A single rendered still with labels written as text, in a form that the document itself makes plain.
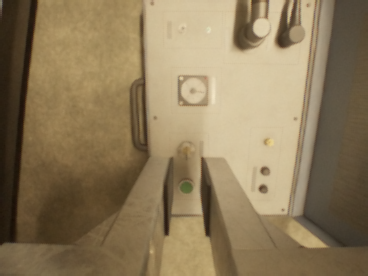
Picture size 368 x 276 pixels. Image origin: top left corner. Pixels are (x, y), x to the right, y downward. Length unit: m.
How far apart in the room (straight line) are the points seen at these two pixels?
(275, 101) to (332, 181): 0.16
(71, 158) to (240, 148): 0.35
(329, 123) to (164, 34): 0.30
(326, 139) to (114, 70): 0.40
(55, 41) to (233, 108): 0.35
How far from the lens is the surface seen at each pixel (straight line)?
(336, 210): 0.41
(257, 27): 0.30
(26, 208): 0.60
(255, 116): 0.35
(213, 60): 0.34
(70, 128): 0.46
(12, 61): 0.44
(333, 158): 0.39
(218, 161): 0.21
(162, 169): 0.19
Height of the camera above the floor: 0.39
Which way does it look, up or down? 77 degrees down
